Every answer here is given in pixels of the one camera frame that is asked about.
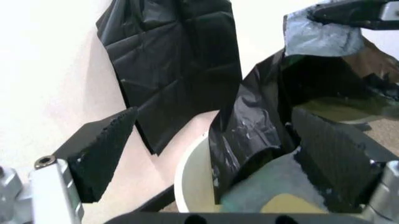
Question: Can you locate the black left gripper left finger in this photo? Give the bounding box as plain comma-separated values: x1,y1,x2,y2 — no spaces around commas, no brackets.
0,106,141,224

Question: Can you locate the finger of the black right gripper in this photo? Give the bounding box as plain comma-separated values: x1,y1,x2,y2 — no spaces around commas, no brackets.
313,0,399,15
306,10,399,31

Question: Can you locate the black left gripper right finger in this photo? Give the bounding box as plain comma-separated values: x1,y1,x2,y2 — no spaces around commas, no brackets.
290,107,399,224

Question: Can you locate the black plastic garbage bag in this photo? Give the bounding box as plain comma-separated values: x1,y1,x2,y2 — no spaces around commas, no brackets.
207,9,399,206

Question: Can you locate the white round trash bin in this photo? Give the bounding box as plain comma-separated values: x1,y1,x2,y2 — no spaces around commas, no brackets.
173,133,330,213

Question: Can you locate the folded black garbage bag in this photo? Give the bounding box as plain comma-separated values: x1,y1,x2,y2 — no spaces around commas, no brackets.
94,0,244,156

